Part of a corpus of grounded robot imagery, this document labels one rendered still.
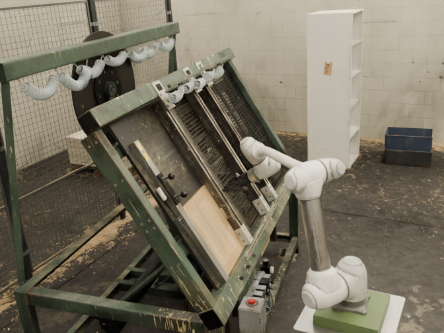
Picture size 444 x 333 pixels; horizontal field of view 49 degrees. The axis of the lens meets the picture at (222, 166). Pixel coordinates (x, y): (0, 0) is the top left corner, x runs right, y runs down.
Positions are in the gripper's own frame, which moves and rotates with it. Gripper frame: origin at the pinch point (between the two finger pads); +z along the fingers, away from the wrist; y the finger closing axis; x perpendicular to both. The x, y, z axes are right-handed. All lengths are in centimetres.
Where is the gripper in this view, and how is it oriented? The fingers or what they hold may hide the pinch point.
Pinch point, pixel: (224, 189)
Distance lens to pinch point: 318.1
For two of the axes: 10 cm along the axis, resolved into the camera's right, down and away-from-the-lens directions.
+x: -3.4, 3.6, -8.7
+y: -5.3, -8.4, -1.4
